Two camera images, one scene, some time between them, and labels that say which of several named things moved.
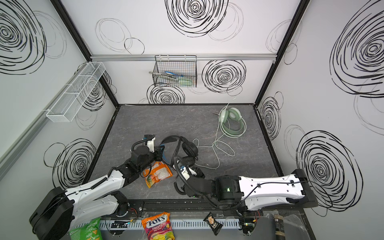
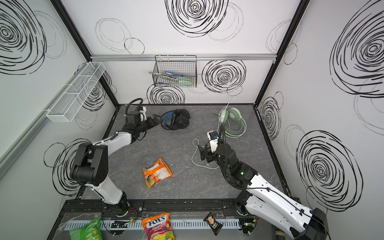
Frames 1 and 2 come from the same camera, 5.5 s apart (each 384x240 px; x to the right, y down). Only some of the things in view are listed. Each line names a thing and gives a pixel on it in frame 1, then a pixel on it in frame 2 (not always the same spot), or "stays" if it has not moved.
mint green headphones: [233, 114] stays
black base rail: [198, 208] stays
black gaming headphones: [186, 152] → [175, 119]
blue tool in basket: [171, 74] stays
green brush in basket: [180, 80] stays
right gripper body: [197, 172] → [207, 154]
